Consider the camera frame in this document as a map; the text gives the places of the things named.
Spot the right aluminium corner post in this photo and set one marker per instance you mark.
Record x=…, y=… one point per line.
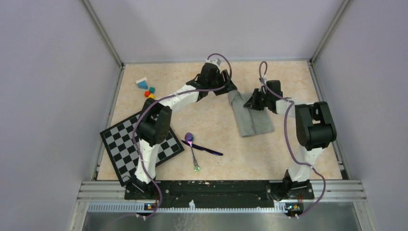
x=328, y=34

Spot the aluminium front frame rail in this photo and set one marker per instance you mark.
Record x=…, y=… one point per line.
x=108, y=196

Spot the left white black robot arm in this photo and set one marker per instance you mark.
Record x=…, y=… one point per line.
x=153, y=125

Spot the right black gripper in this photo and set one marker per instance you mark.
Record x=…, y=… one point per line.
x=252, y=103

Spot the iridescent purple knife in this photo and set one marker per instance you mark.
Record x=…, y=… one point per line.
x=200, y=148

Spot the left aluminium corner post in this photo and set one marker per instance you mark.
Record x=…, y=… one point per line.
x=101, y=31

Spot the iridescent purple spoon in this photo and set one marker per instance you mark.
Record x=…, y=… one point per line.
x=189, y=139

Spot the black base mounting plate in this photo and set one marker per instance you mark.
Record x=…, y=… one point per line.
x=220, y=193

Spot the red cube block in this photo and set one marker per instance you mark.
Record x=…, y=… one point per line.
x=147, y=94

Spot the aluminium corner post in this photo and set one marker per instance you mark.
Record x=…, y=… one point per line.
x=328, y=34
x=101, y=31

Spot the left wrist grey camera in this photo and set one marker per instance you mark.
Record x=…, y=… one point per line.
x=217, y=62

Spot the black grey checkerboard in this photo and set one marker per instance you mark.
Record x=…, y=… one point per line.
x=123, y=154

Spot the blue white wedge block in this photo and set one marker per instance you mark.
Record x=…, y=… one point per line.
x=142, y=83

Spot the grey cloth napkin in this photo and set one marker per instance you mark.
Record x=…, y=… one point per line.
x=249, y=122

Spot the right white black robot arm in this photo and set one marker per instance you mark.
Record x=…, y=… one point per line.
x=315, y=129

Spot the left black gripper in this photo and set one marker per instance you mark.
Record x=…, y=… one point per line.
x=229, y=87

